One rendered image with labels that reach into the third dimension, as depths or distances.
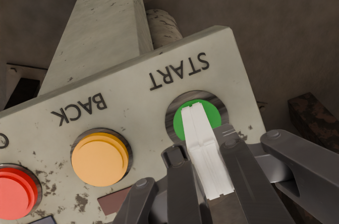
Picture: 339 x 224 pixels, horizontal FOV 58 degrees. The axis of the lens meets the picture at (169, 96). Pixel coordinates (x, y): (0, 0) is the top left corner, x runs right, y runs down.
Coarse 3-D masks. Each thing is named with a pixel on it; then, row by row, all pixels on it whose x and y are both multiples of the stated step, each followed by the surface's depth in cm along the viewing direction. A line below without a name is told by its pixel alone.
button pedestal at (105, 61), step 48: (96, 0) 46; (144, 0) 75; (96, 48) 30; (144, 48) 30; (192, 48) 21; (48, 96) 22; (96, 96) 21; (144, 96) 22; (192, 96) 21; (240, 96) 22; (0, 144) 22; (48, 144) 22; (144, 144) 22; (48, 192) 23; (96, 192) 23
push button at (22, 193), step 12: (0, 180) 22; (12, 180) 22; (24, 180) 22; (0, 192) 22; (12, 192) 22; (24, 192) 22; (36, 192) 23; (0, 204) 22; (12, 204) 22; (24, 204) 22; (0, 216) 23; (12, 216) 23
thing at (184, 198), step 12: (180, 144) 14; (168, 156) 14; (180, 156) 14; (168, 168) 14; (180, 168) 14; (192, 168) 14; (168, 180) 13; (180, 180) 13; (192, 180) 12; (168, 192) 12; (180, 192) 12; (192, 192) 12; (168, 204) 12; (180, 204) 11; (192, 204) 11; (204, 204) 13; (168, 216) 11; (180, 216) 11; (192, 216) 10; (204, 216) 11
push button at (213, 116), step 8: (184, 104) 21; (208, 104) 21; (176, 112) 21; (208, 112) 21; (216, 112) 21; (176, 120) 22; (208, 120) 22; (216, 120) 22; (176, 128) 22; (184, 136) 22
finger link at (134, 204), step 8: (136, 184) 14; (144, 184) 14; (152, 184) 14; (128, 192) 14; (136, 192) 13; (144, 192) 13; (152, 192) 13; (128, 200) 13; (136, 200) 13; (144, 200) 12; (152, 200) 13; (120, 208) 13; (128, 208) 12; (136, 208) 12; (144, 208) 12; (120, 216) 12; (128, 216) 12; (136, 216) 12; (144, 216) 12
